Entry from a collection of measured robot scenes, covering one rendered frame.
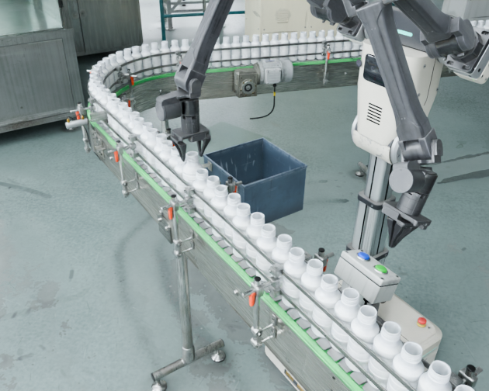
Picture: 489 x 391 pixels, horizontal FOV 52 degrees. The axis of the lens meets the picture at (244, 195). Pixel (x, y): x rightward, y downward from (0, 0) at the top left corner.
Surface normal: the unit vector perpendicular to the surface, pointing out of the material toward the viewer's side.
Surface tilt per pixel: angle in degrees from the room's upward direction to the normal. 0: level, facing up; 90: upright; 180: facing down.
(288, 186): 90
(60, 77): 90
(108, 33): 90
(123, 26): 90
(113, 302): 0
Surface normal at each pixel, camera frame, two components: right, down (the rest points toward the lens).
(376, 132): -0.83, 0.29
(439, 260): 0.01, -0.84
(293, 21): 0.27, 0.52
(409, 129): -0.60, 0.51
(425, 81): 0.55, 0.45
